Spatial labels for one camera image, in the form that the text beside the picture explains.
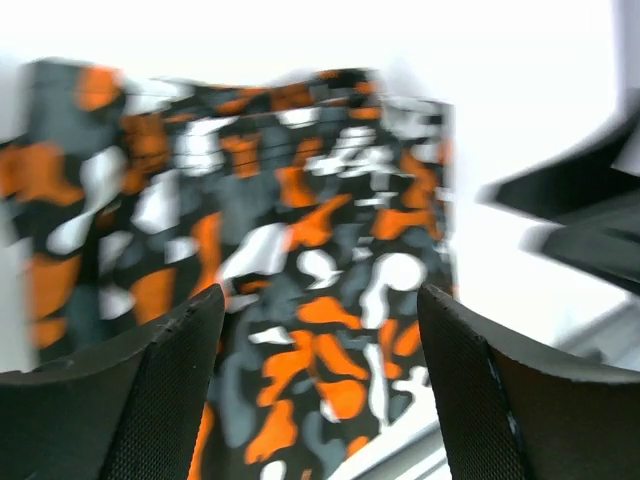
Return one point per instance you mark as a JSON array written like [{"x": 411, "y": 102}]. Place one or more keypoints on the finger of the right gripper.
[
  {"x": 571, "y": 182},
  {"x": 601, "y": 240}
]

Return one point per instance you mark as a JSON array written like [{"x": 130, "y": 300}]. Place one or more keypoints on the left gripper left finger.
[{"x": 128, "y": 408}]

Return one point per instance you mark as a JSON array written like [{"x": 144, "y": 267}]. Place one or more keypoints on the aluminium mounting rail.
[{"x": 413, "y": 447}]

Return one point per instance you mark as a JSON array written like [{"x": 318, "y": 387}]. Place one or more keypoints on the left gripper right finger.
[{"x": 510, "y": 407}]

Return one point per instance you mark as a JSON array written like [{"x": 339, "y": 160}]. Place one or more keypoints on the orange black camo shorts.
[{"x": 319, "y": 208}]

